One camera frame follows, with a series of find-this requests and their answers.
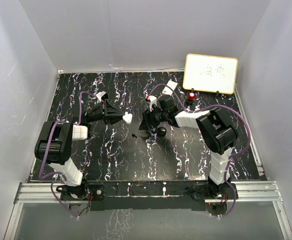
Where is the black earbud charging case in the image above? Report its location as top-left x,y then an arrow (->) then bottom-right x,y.
157,126 -> 167,137

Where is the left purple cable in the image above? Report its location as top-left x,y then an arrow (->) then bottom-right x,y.
38,91 -> 99,218

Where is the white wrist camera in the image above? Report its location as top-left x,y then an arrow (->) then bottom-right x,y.
145,95 -> 157,112
96,91 -> 108,102

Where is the purple cable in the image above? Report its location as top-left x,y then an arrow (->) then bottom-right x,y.
145,83 -> 251,218
38,91 -> 99,218

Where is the black front mounting bar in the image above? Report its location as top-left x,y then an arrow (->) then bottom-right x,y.
87,180 -> 213,211

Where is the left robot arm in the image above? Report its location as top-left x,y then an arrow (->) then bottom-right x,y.
34,100 -> 132,200

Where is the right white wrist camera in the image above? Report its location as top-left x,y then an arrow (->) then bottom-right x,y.
145,95 -> 157,112

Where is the red emergency button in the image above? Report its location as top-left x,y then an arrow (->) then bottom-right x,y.
186,92 -> 196,106

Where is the white cardboard box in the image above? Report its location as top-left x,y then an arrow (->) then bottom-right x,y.
162,80 -> 178,96

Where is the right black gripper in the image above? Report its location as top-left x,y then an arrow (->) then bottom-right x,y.
139,105 -> 168,131

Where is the white earbud charging case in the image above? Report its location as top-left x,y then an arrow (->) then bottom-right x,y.
122,112 -> 133,125

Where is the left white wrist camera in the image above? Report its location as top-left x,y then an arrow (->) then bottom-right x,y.
96,91 -> 108,102

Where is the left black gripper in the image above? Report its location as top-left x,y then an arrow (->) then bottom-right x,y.
85,100 -> 126,125

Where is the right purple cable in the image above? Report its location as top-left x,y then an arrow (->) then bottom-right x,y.
145,83 -> 251,218

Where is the white board yellow frame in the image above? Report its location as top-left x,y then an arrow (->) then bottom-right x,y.
183,53 -> 239,95

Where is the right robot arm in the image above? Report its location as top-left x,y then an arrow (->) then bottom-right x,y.
139,95 -> 238,199

